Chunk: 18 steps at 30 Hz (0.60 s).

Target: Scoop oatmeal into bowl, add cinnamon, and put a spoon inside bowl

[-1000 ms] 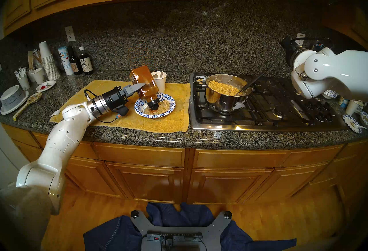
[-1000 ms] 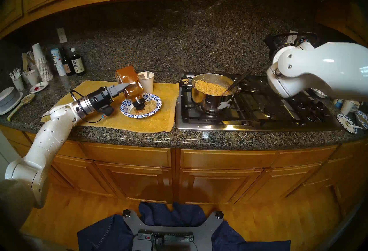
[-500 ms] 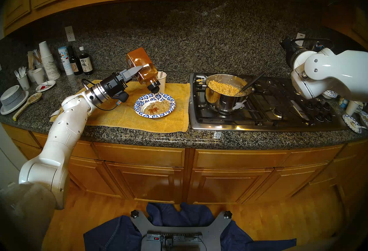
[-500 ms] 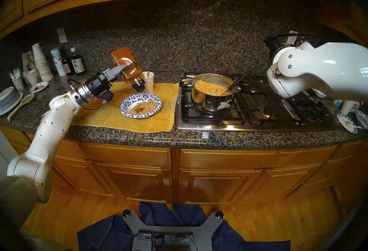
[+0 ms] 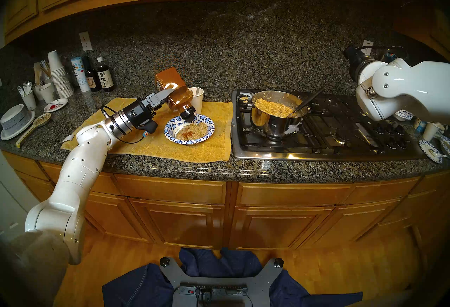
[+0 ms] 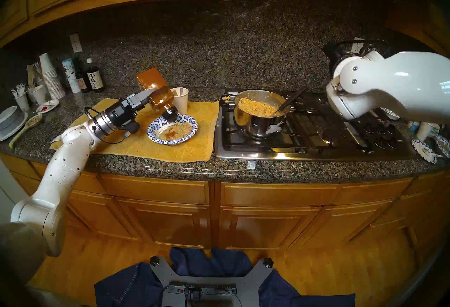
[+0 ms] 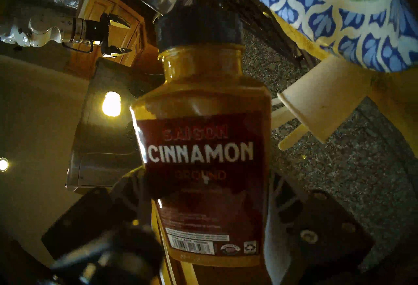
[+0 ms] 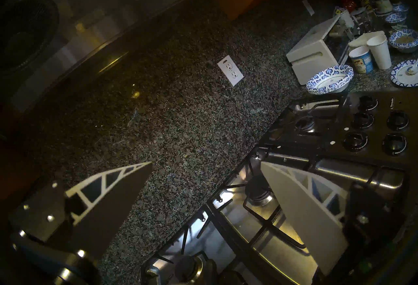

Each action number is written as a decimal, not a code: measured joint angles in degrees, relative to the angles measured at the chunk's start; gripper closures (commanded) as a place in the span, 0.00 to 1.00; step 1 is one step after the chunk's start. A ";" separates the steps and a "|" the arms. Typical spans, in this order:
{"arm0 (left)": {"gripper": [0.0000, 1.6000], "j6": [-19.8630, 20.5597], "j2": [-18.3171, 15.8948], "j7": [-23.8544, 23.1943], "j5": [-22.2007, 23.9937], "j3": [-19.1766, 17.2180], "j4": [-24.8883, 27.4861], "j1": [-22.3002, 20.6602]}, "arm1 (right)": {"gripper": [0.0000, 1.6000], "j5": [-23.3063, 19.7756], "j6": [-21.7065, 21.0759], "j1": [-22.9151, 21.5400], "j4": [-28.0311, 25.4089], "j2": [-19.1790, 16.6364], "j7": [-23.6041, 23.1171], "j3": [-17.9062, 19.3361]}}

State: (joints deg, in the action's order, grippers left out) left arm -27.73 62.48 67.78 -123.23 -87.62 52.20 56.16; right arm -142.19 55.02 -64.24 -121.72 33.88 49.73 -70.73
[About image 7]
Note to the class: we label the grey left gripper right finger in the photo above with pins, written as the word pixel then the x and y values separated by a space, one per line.
pixel 326 238

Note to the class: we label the yellow terry towel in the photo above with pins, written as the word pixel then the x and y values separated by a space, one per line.
pixel 398 108

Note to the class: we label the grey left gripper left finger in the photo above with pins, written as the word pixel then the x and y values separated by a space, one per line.
pixel 98 229

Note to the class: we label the stainless gas cooktop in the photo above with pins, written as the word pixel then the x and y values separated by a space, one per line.
pixel 261 16

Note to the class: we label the stainless range hood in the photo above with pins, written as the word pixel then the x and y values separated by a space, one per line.
pixel 98 157

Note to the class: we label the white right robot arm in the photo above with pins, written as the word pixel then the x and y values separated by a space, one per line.
pixel 42 31

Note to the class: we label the white paper cup with spoons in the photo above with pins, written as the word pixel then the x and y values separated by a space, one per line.
pixel 326 95

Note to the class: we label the blue patterned paper bowl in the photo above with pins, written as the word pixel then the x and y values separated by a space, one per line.
pixel 343 33

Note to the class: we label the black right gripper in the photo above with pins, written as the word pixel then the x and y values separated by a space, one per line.
pixel 98 31

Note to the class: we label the ground cinnamon jar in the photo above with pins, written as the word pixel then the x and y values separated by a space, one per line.
pixel 202 157

